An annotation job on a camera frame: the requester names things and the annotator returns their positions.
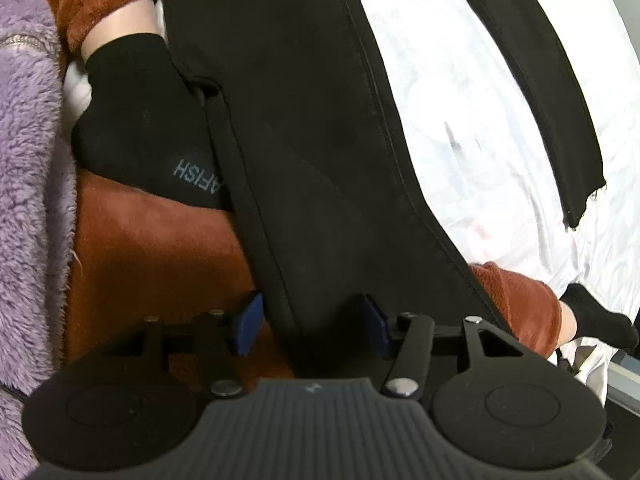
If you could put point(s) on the orange fleece trousers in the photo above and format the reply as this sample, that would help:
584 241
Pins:
150 245

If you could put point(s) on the grey bed frame rail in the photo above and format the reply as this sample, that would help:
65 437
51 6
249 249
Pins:
622 385

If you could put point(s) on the purple fleece jacket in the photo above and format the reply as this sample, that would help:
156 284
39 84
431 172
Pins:
30 160

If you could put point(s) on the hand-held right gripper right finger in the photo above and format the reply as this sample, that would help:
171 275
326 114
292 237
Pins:
376 327

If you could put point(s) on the person's bare ankle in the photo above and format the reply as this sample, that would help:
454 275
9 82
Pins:
564 322
117 27

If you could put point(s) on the black printed sock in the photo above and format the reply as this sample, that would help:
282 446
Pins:
135 125

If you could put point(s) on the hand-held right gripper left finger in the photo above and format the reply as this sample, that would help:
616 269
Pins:
250 325

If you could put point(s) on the pale polka dot bed sheet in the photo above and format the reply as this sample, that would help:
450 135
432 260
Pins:
475 125

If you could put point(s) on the black pants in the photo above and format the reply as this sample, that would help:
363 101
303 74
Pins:
310 135

